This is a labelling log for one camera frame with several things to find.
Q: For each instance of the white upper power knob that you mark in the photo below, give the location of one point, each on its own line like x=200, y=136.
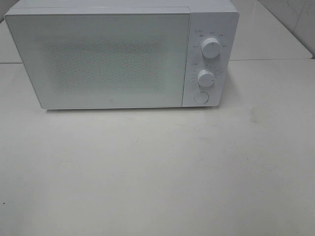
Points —
x=210, y=47

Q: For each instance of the white microwave oven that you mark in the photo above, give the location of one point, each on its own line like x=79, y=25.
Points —
x=218, y=18

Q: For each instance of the round door release button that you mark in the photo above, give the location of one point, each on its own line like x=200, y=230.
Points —
x=201, y=98

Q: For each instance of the white timer knob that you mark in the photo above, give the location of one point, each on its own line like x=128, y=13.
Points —
x=205, y=78

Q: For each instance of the white microwave door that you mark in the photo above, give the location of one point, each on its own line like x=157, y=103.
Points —
x=103, y=61

